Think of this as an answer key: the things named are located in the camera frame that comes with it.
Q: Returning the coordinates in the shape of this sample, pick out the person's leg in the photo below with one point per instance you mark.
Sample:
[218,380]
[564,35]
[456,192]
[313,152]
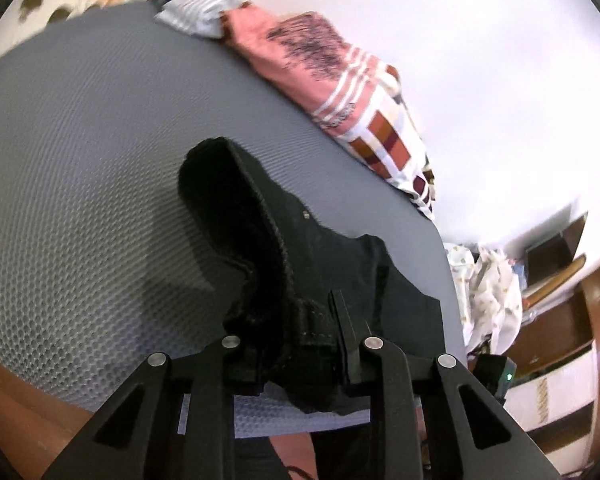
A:
[292,452]

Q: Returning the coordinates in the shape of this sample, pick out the black pants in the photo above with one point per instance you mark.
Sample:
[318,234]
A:
[280,240]

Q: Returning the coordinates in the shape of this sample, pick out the brown wooden cabinet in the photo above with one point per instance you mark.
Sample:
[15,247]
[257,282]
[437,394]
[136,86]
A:
[555,320]

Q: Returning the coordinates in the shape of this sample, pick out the light blue striped cloth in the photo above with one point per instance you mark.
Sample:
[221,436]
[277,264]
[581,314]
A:
[195,12]

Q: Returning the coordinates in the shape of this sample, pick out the brown wooden bed frame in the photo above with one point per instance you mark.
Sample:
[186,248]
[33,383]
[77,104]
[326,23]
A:
[20,410]

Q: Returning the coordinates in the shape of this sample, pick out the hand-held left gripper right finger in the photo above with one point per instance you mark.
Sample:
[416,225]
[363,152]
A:
[352,360]

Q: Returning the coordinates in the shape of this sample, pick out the grey mesh mat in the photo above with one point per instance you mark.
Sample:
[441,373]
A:
[80,185]

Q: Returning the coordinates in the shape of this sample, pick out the pink plaid blanket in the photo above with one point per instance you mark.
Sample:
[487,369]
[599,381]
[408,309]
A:
[290,60]

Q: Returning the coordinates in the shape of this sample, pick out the white dotted bedding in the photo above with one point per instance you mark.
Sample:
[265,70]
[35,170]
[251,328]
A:
[495,300]

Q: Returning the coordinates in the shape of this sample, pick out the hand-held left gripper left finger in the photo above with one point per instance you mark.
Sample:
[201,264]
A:
[242,370]

